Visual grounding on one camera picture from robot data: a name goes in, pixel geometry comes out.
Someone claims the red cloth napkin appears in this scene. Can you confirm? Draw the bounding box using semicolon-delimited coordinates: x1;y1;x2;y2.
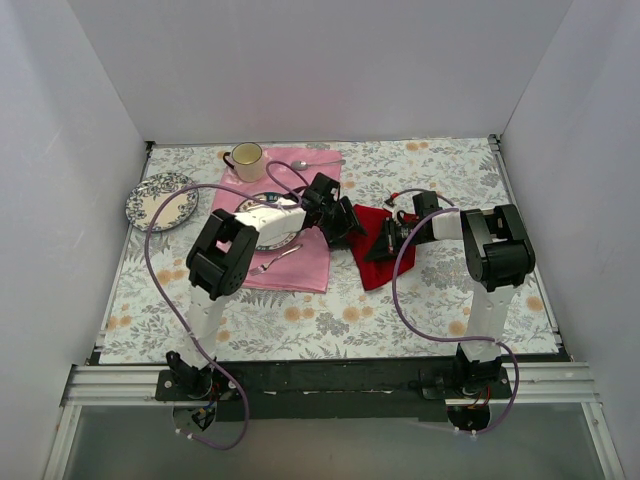
347;204;395;291

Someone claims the silver fork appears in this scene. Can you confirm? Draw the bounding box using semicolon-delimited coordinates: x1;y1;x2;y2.
249;244;304;276

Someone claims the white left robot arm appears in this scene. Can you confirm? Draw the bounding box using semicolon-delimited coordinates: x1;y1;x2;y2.
166;173;366;400

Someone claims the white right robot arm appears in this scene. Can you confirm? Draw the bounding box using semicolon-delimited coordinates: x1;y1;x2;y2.
364;188;535;398

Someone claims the small silver spoon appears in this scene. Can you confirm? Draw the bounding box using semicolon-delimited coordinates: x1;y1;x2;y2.
291;159;346;171

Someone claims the green rimmed white plate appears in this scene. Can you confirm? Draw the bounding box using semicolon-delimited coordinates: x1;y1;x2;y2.
235;192;299;253

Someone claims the cream enamel mug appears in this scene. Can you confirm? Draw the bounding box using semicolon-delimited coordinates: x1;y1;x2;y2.
222;142;266;183

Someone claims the blue floral plate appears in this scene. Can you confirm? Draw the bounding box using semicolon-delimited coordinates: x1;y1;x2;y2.
125;172;199;232

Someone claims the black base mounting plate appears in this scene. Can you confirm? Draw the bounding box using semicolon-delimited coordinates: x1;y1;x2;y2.
155;357;512;422

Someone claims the aluminium frame rail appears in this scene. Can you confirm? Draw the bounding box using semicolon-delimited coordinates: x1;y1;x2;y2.
45;358;626;479

